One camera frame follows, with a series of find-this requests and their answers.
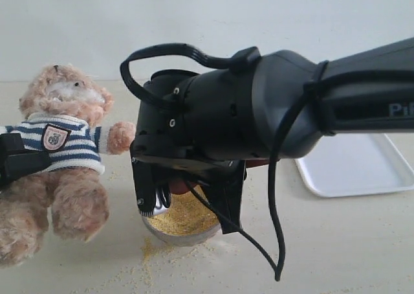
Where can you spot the tan teddy bear striped sweater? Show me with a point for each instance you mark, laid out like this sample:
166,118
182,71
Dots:
62,111

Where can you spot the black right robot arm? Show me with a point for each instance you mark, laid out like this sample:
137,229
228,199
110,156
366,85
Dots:
295,101

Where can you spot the white plastic tray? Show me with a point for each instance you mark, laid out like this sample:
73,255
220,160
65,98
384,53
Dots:
355,165

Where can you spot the dark red wooden spoon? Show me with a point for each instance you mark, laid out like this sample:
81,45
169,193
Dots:
178,186

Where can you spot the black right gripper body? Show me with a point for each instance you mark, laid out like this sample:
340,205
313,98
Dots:
197,120

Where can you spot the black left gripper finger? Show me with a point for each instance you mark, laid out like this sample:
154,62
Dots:
18,161

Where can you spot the steel bowl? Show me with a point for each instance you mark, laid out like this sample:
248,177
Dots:
181,237

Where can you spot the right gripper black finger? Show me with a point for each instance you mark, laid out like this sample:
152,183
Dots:
223,188

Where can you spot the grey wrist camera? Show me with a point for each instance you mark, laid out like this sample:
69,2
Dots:
152,191

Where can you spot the yellow millet grain in bowl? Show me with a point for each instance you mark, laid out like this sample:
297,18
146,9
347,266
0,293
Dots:
186,216

